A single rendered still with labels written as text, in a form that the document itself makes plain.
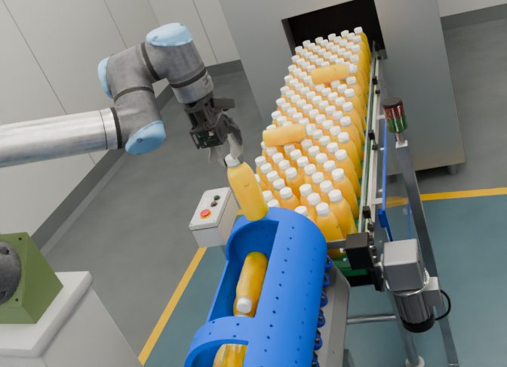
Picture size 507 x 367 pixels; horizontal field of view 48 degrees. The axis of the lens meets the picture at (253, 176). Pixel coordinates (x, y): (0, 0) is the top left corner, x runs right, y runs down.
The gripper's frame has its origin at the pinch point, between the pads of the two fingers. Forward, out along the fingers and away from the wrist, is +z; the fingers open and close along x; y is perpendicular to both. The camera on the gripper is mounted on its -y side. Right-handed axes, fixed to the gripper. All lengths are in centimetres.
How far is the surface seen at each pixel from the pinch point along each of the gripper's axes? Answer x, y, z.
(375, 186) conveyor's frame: 17, -57, 57
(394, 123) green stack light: 31, -48, 27
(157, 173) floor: -209, -241, 145
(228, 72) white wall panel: -199, -425, 148
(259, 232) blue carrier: -5.2, -4.3, 28.5
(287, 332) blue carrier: 12.9, 34.2, 25.9
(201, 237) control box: -34, -18, 39
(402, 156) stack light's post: 31, -48, 40
